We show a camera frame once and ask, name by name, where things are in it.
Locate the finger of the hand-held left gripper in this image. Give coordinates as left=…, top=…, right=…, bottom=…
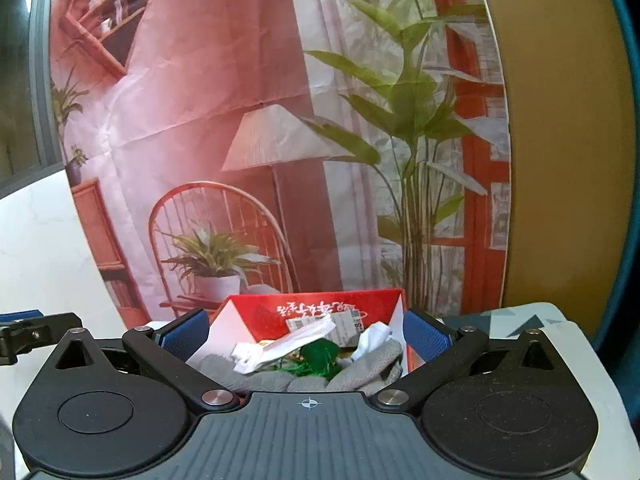
left=0, top=310, right=83, bottom=350

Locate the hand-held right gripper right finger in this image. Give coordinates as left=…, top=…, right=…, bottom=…
left=371, top=309, right=563, bottom=409

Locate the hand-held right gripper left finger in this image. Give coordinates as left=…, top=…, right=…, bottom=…
left=50, top=309, right=241, bottom=409

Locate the white sock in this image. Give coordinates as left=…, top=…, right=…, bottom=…
left=351, top=322, right=393, bottom=363

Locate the grey knitted cloth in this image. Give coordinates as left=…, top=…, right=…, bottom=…
left=187, top=340, right=405, bottom=396

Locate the white packet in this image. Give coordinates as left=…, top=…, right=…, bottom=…
left=232, top=320, right=337, bottom=375

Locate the green tasselled sachet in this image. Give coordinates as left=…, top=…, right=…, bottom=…
left=272, top=340, right=343, bottom=381

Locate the red strawberry print box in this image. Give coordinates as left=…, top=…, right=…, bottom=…
left=187, top=289, right=441, bottom=396

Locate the yellow wooden board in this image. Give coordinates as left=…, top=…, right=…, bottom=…
left=472, top=0, right=632, bottom=341

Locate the dark glass window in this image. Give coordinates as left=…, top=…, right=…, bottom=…
left=0, top=0, right=66, bottom=201

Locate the blue metal frame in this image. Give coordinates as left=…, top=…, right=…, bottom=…
left=595, top=0, right=640, bottom=376

